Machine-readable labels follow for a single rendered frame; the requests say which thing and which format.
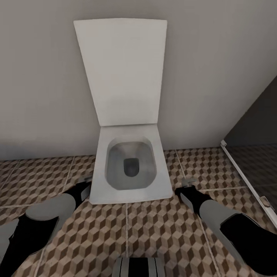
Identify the robot trunk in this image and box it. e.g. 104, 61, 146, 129
112, 257, 165, 277

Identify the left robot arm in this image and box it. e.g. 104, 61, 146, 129
0, 173, 93, 277

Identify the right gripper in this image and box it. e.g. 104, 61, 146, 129
175, 187, 183, 198

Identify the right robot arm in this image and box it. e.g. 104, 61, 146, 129
175, 177, 277, 277

